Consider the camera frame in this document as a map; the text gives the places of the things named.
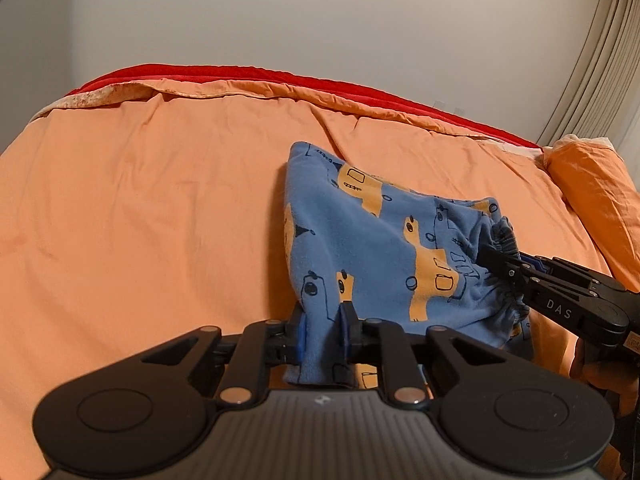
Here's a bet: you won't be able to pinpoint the beige pleated curtain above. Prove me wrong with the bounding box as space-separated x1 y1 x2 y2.
538 0 639 148

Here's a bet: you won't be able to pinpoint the red bed sheet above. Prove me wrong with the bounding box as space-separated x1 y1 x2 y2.
67 64 537 148

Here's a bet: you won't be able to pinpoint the person's right hand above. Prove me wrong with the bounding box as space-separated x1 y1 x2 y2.
570 339 639 417

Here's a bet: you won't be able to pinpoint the orange pillow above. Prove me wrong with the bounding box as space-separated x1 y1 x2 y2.
541 134 639 292

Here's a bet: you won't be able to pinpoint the white wall socket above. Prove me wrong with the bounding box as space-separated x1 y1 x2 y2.
433 101 465 117

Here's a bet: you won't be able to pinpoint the orange duvet cover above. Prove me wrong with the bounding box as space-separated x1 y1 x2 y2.
1 79 608 479

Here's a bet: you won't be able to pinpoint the white door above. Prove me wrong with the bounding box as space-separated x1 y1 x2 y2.
1 0 73 148

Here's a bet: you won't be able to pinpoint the blue pants with orange cars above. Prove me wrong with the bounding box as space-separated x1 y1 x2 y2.
284 142 534 386

